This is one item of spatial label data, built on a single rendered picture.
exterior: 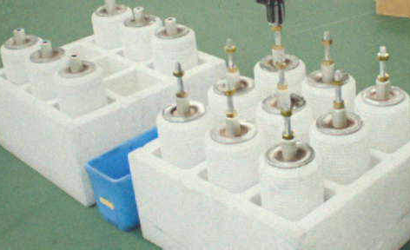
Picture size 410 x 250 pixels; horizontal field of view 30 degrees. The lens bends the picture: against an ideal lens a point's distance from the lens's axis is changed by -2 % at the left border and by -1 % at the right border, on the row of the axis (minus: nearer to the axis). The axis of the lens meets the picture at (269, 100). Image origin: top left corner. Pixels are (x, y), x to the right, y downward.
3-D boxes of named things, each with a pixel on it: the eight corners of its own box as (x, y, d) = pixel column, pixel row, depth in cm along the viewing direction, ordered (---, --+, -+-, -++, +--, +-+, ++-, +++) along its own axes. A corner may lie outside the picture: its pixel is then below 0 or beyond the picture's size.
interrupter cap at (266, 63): (303, 70, 139) (303, 67, 139) (262, 76, 138) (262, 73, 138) (294, 55, 146) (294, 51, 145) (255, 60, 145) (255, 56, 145)
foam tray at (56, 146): (135, 87, 197) (124, 23, 189) (234, 133, 171) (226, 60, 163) (-1, 145, 174) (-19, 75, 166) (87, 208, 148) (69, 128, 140)
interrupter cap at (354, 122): (373, 127, 118) (373, 122, 118) (334, 142, 115) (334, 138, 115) (343, 109, 124) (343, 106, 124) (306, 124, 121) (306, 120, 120)
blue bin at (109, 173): (205, 153, 164) (199, 103, 159) (241, 169, 157) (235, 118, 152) (92, 215, 145) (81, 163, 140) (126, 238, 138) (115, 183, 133)
